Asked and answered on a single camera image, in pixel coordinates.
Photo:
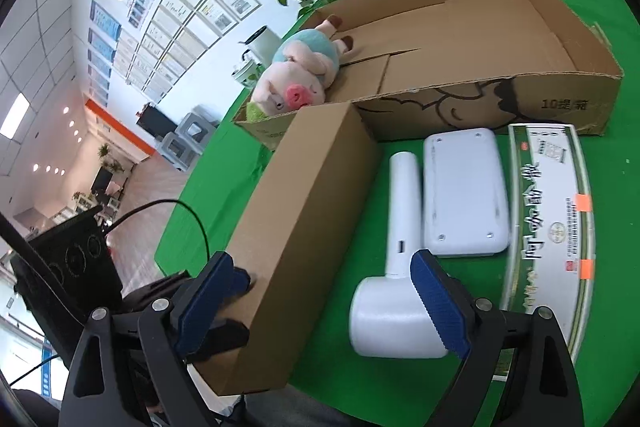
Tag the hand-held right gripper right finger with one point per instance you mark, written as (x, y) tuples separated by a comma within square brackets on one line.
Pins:
[(440, 302)]

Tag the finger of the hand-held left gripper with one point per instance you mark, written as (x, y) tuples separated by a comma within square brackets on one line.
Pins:
[(241, 281), (227, 337)]

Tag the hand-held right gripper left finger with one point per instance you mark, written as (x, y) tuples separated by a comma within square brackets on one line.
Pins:
[(205, 302)]

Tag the white hair dryer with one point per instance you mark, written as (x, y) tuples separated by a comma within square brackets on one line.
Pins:
[(395, 307)]

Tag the brown cardboard insert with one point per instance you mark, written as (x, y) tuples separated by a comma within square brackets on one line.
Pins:
[(305, 217)]

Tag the white router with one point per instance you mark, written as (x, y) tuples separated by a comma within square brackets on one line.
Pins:
[(462, 192)]

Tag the green and white box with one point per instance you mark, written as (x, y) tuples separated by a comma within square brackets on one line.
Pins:
[(550, 217)]

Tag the large cardboard box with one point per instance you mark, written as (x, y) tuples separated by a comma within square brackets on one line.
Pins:
[(475, 37)]

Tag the green table cloth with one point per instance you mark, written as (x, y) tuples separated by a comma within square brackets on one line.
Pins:
[(220, 187)]

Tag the grey plastic stool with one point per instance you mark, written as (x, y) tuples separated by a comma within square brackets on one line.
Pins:
[(197, 127), (175, 152)]

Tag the ceiling light panel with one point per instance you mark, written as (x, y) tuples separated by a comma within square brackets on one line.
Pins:
[(14, 114)]

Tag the black monitor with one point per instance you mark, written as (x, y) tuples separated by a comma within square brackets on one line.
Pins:
[(156, 122)]

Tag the pink pig plush toy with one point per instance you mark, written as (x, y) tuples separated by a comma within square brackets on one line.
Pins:
[(295, 77)]

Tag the white cylindrical appliance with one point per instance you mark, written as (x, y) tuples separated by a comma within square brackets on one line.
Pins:
[(260, 44)]

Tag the column of blue wall posters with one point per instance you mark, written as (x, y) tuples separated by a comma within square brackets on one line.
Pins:
[(102, 52)]

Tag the wall of framed certificates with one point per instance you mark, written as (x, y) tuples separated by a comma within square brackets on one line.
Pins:
[(195, 22)]

